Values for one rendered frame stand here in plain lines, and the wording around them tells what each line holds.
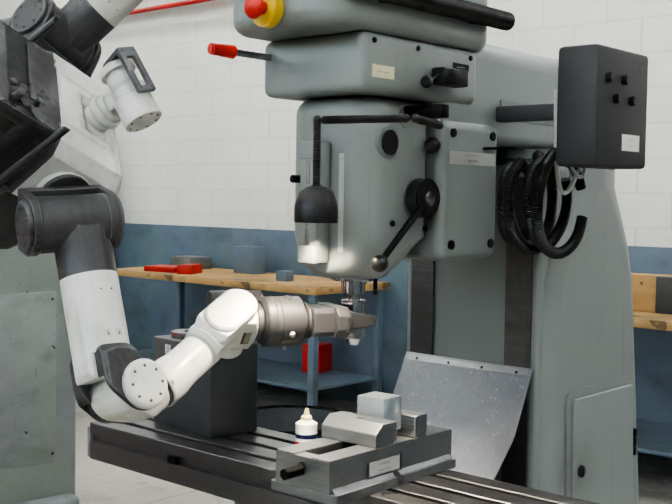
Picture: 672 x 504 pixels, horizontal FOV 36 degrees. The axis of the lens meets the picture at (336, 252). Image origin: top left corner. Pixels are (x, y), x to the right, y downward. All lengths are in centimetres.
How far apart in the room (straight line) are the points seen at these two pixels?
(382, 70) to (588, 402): 87
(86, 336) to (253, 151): 657
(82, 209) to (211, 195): 684
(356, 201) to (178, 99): 710
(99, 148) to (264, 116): 630
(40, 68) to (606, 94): 96
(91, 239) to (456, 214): 68
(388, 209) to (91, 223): 51
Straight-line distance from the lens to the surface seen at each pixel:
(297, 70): 184
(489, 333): 218
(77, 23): 198
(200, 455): 208
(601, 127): 188
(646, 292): 570
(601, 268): 229
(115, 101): 181
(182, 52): 885
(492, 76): 207
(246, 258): 772
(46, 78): 182
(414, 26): 184
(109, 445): 232
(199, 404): 219
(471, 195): 198
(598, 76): 187
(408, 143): 186
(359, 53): 175
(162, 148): 898
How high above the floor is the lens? 145
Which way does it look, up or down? 3 degrees down
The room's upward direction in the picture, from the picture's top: 1 degrees clockwise
